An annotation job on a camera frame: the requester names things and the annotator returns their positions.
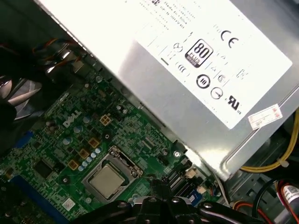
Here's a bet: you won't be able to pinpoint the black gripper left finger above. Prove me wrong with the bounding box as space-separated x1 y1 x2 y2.
86 178 164 224

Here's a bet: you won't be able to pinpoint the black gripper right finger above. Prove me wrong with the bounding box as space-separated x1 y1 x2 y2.
162 179 264 224

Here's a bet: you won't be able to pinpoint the black PC case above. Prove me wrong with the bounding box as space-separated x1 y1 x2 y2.
0 0 299 224

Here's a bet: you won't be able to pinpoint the grey power supply unit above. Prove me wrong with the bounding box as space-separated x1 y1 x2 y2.
35 0 299 184

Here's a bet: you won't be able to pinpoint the yellow power wire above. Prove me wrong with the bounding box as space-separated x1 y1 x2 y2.
240 112 299 174

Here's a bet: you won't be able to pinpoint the orange wires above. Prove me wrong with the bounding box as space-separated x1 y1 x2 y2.
230 200 260 224

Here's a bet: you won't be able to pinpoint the silver CPU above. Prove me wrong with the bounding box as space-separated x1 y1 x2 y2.
89 162 127 202

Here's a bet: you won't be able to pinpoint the green Dell motherboard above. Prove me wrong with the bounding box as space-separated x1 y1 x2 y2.
0 77 225 224

